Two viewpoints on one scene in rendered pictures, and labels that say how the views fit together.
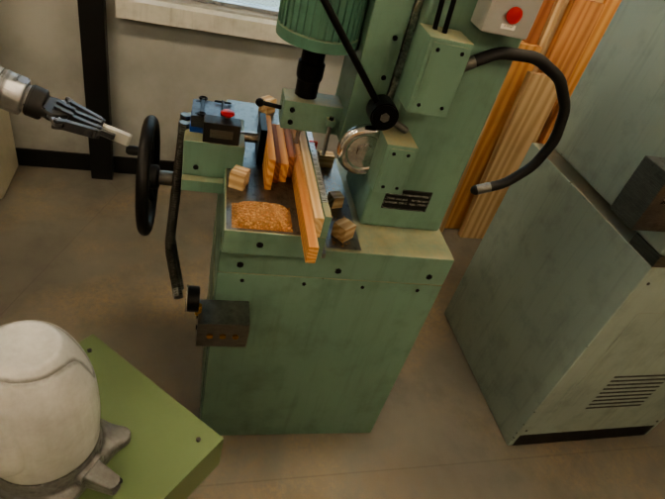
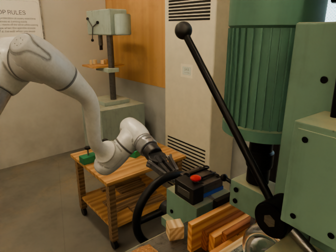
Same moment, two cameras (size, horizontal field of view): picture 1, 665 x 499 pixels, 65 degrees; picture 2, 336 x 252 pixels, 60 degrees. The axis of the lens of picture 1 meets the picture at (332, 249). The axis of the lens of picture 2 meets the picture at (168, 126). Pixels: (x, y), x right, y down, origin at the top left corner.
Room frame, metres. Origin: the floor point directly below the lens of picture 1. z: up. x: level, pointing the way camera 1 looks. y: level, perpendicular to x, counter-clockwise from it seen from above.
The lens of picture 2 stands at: (0.74, -0.35, 1.41)
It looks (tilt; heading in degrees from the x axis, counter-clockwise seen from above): 18 degrees down; 71
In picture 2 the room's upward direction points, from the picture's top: straight up
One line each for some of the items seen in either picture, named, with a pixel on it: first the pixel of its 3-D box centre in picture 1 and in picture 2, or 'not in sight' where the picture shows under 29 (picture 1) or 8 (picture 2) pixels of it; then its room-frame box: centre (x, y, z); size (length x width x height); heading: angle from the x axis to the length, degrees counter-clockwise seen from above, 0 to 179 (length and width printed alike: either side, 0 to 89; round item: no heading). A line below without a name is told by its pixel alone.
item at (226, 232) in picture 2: (287, 148); (247, 228); (1.13, 0.18, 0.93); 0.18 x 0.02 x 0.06; 19
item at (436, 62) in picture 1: (433, 71); (333, 177); (1.06, -0.10, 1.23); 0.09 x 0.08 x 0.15; 109
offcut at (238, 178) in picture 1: (238, 177); (174, 229); (0.96, 0.24, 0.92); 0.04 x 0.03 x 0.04; 177
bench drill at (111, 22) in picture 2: not in sight; (113, 94); (1.13, 2.53, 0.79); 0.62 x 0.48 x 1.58; 111
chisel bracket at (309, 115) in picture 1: (310, 115); (261, 202); (1.14, 0.14, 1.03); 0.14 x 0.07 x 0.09; 109
